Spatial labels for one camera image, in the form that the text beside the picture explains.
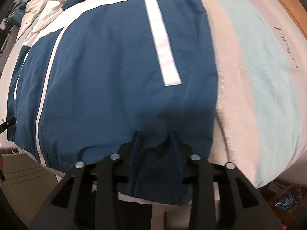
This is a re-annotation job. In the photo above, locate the white and blue hooded jacket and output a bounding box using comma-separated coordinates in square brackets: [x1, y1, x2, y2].
[6, 0, 218, 206]

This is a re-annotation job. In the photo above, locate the striped pastel bed sheet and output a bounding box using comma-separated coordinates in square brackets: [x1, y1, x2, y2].
[0, 0, 307, 190]

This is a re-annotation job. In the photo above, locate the wooden bed frame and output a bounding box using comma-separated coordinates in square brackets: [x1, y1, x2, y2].
[278, 0, 306, 39]

